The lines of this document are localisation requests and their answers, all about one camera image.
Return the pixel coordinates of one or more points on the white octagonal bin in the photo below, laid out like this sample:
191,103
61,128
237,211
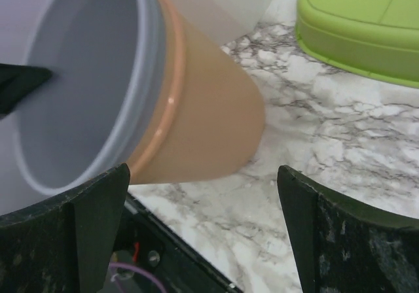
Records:
223,20

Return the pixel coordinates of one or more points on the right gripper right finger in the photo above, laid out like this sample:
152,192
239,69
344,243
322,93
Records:
341,244

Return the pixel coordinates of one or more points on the orange capybara bucket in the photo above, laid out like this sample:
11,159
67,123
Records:
209,117

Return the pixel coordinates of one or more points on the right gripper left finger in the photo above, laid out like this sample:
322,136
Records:
64,243

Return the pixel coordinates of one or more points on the grey round bucket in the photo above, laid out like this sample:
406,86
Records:
107,61

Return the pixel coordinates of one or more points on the green plastic tray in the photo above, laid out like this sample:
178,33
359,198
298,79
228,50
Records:
372,38

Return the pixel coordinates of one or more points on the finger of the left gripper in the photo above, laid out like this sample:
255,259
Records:
17,82

